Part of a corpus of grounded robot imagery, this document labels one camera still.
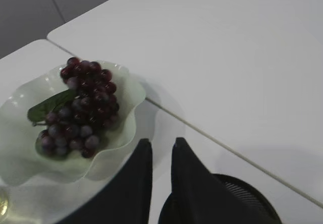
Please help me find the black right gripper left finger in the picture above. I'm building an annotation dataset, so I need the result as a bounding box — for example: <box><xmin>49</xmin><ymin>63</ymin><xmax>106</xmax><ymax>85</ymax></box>
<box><xmin>59</xmin><ymin>139</ymin><xmax>152</xmax><ymax>224</ymax></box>

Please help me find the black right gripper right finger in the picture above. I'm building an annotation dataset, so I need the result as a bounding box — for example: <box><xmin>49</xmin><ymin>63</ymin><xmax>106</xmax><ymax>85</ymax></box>
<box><xmin>171</xmin><ymin>137</ymin><xmax>274</xmax><ymax>223</ymax></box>

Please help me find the purple artificial grape bunch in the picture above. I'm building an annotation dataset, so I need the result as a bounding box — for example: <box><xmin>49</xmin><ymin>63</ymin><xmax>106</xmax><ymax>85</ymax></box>
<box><xmin>27</xmin><ymin>57</ymin><xmax>120</xmax><ymax>159</ymax></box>

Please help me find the black mesh pen holder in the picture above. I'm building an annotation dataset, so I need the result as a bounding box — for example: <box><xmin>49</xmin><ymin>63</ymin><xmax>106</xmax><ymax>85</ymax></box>
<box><xmin>158</xmin><ymin>174</ymin><xmax>281</xmax><ymax>223</ymax></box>

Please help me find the green wavy glass bowl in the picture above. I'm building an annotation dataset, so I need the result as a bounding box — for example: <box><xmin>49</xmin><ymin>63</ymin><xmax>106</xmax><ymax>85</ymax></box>
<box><xmin>1</xmin><ymin>61</ymin><xmax>146</xmax><ymax>186</ymax></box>

